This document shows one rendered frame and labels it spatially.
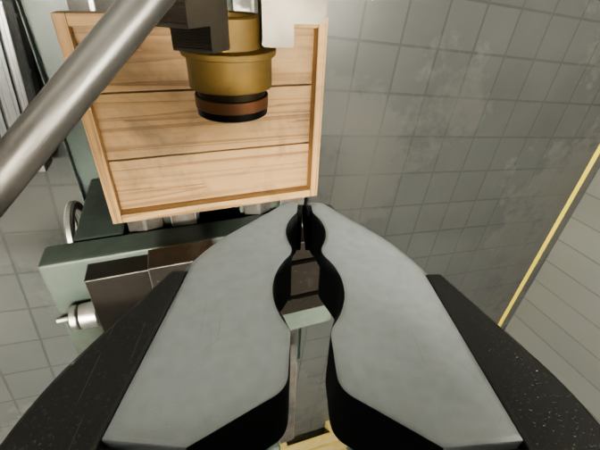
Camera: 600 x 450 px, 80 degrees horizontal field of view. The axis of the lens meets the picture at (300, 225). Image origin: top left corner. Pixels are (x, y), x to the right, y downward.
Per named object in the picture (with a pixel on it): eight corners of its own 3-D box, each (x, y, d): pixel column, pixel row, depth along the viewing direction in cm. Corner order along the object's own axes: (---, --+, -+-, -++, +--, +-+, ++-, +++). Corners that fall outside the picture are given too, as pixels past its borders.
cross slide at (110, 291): (87, 263, 59) (83, 281, 56) (328, 223, 72) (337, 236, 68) (114, 337, 69) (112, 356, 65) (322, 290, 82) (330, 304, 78)
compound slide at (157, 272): (147, 249, 56) (147, 270, 52) (212, 238, 59) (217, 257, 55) (169, 337, 68) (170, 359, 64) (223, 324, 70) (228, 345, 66)
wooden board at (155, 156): (56, 10, 46) (49, 12, 43) (318, 14, 57) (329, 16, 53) (114, 212, 62) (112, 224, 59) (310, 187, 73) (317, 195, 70)
